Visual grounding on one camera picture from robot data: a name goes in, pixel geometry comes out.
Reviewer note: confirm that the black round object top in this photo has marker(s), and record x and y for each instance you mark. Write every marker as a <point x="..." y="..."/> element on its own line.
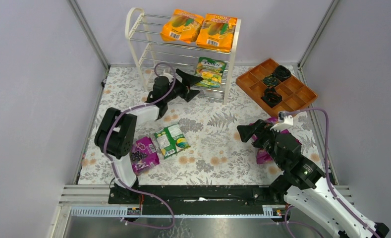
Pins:
<point x="281" y="73"/>

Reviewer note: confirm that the green candy bag underneath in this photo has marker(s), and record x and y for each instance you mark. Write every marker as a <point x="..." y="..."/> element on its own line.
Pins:
<point x="171" y="140"/>

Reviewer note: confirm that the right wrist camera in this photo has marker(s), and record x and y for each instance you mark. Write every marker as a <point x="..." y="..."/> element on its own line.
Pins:
<point x="285" y="121"/>

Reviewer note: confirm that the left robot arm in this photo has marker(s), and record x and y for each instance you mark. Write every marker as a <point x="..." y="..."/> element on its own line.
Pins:
<point x="115" y="134"/>

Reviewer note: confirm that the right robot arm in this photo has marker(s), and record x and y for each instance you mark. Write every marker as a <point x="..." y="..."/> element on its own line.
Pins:
<point x="304" y="185"/>

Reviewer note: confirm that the green Fox's candy bag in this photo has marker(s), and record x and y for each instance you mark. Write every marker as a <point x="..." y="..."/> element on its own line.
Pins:
<point x="211" y="70"/>

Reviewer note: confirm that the purple grape candy bag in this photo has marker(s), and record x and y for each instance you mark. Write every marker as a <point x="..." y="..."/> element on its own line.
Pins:
<point x="143" y="155"/>
<point x="282" y="138"/>

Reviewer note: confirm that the orange mango candy bag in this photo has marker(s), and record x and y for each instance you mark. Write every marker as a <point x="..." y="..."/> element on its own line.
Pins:
<point x="182" y="26"/>
<point x="217" y="32"/>

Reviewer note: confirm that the black round object bottom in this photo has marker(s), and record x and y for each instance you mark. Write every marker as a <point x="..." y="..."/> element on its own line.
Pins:
<point x="271" y="97"/>

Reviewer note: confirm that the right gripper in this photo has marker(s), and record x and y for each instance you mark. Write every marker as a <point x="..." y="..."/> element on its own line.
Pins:
<point x="256" y="134"/>

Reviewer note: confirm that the white metal shelf rack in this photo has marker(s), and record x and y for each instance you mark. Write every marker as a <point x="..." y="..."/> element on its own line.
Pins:
<point x="142" y="32"/>

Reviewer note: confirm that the black round object middle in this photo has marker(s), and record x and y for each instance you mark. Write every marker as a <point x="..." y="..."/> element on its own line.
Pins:
<point x="270" y="81"/>

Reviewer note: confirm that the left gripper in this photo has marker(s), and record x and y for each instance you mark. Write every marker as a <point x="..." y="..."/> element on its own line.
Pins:
<point x="179" y="87"/>

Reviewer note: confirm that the black round object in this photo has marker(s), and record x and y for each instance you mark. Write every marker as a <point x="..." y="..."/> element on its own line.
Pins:
<point x="281" y="73"/>
<point x="271" y="97"/>
<point x="270" y="81"/>

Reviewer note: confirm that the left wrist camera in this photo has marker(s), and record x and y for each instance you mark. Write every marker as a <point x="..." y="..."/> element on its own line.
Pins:
<point x="170" y="74"/>

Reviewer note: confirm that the white floral tablecloth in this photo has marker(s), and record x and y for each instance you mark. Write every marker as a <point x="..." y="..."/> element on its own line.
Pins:
<point x="216" y="155"/>

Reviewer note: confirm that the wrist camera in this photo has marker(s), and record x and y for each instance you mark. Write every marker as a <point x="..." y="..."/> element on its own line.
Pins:
<point x="285" y="121"/>
<point x="170" y="74"/>

